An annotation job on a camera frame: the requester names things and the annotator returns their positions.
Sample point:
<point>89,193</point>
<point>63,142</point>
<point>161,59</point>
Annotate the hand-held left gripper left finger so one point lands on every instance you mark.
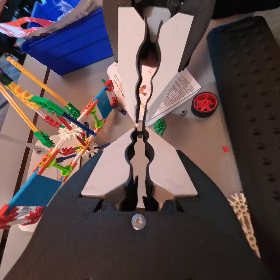
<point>107,175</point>

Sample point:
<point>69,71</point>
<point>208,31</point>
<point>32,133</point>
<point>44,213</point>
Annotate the small grey toy spacer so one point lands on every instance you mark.
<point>183,112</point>

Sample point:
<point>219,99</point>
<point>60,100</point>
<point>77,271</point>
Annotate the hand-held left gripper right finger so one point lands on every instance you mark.
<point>172,175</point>

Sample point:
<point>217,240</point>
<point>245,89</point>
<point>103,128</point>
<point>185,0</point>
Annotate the red toy wheel black tyre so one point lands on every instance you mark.
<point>205,102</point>

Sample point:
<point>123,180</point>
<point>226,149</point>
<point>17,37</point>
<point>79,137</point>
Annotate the white tilted reading stand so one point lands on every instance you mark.
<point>21,143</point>

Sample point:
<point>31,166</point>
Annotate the green toy connector piece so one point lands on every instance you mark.
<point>159,126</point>

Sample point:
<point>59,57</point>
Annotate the blue plastic bin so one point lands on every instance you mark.
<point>72,50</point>

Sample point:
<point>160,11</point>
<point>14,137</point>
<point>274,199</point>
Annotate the printed plastic bag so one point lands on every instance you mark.
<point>13,28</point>

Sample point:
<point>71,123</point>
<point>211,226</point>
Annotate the tiny red toy brick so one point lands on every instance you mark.
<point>225,149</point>

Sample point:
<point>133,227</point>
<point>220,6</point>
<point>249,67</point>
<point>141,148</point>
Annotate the white snowflake toy connector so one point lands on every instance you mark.
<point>249,238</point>
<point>237,205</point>

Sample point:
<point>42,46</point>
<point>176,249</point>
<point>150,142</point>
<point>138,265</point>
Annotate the colourful toy construction model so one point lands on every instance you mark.
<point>35,190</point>

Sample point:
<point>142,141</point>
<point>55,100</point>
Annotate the folded instruction booklet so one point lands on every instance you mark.
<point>181,87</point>

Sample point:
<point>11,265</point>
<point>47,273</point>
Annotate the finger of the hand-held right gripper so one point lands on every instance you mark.
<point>129,43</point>
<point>175,43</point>

